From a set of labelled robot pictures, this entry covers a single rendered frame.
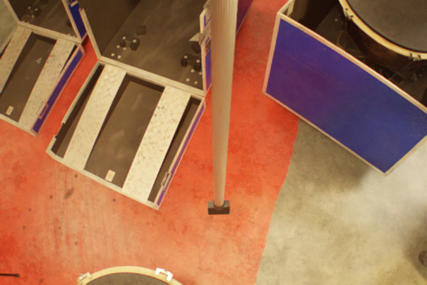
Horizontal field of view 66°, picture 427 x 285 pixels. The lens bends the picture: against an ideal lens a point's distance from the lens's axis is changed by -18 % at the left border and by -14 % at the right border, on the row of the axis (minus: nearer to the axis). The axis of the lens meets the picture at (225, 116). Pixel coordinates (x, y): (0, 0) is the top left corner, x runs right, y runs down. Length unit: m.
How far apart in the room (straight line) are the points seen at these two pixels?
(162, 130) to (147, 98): 0.33
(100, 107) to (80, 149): 0.33
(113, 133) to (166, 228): 0.77
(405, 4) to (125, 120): 2.01
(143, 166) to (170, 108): 0.42
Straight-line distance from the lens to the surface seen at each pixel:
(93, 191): 2.59
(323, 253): 2.47
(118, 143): 2.63
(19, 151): 2.95
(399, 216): 2.72
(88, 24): 2.59
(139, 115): 2.68
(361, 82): 1.96
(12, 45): 3.40
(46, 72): 3.05
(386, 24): 2.09
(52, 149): 2.70
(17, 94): 3.19
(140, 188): 2.48
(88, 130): 2.68
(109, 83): 2.73
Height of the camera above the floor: 2.36
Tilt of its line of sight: 62 degrees down
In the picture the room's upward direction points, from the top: 3 degrees clockwise
